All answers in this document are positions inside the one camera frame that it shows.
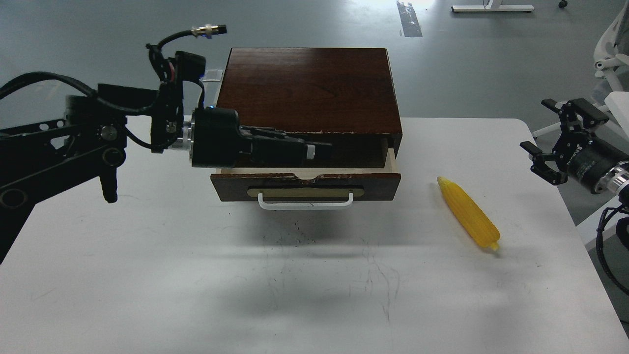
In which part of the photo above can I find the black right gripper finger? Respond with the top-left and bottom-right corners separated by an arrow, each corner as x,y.
520,141 -> 568,186
541,98 -> 609,134

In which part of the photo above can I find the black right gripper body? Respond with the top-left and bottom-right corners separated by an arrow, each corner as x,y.
553,130 -> 628,194

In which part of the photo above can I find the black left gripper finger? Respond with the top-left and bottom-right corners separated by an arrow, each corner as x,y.
250,139 -> 333,166
240,125 -> 307,144

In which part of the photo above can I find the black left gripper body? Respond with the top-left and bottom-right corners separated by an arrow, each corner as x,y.
190,107 -> 252,168

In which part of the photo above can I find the wooden drawer with white handle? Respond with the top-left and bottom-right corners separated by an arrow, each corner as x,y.
210,148 -> 401,210

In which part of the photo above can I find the yellow corn cob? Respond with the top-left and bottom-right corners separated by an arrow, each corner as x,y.
437,176 -> 500,251

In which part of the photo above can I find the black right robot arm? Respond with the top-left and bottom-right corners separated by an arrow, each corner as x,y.
520,98 -> 629,205

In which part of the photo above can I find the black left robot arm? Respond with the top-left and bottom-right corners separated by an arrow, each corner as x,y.
0,24 -> 333,259

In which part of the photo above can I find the dark wooden drawer cabinet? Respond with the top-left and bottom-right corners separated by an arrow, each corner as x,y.
217,48 -> 403,168

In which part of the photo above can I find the white desk leg base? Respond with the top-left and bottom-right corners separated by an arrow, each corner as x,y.
450,0 -> 535,13

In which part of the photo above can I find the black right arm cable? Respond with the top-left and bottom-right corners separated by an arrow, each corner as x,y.
596,204 -> 629,296

